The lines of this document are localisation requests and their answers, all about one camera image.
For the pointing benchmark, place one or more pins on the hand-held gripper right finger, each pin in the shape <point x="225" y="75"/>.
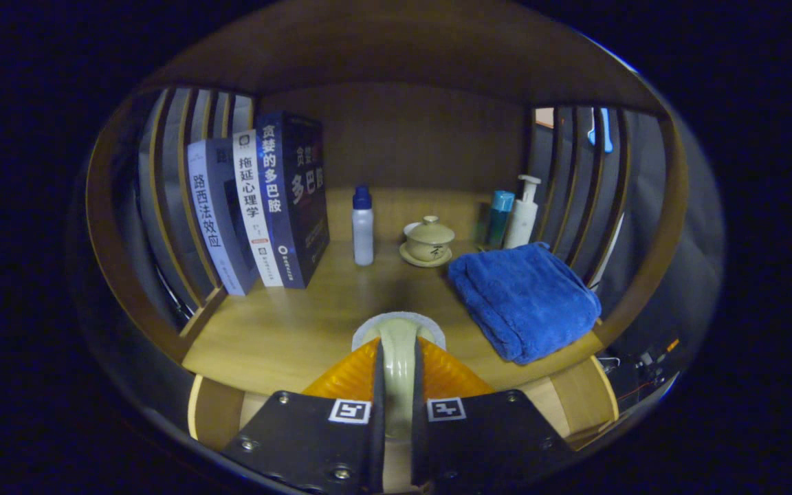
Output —
<point x="418" y="426"/>

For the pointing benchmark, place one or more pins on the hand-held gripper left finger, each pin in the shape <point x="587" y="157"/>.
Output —
<point x="377" y="426"/>

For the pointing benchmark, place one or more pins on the cream brush white pad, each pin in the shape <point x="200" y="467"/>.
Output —
<point x="399" y="357"/>

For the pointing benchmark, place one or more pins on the wooden drawer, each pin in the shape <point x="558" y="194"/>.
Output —
<point x="221" y="412"/>

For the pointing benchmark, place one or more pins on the wooden countertop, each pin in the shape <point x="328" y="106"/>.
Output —
<point x="286" y="323"/>

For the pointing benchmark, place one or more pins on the wooden cabinet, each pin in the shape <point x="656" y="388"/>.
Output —
<point x="403" y="130"/>

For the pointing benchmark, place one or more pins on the blue folded towel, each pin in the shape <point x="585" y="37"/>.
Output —
<point x="526" y="302"/>

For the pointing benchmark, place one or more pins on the beige lidded tea cup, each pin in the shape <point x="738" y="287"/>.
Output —
<point x="428" y="240"/>

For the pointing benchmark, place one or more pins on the white bottle blue cap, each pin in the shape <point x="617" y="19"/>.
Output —
<point x="363" y="234"/>

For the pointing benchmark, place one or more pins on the teal bottle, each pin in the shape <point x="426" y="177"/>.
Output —
<point x="499" y="220"/>

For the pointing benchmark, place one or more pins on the white pump bottle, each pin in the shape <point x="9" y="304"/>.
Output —
<point x="521" y="220"/>

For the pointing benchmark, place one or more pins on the dark navy book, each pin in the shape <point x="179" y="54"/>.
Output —
<point x="300" y="199"/>

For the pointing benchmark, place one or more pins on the white spine book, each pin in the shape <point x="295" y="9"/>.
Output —
<point x="255" y="213"/>

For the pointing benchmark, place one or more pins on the black orange tool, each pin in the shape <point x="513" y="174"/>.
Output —
<point x="657" y="359"/>

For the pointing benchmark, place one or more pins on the grey-blue book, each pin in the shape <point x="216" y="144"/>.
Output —
<point x="214" y="220"/>

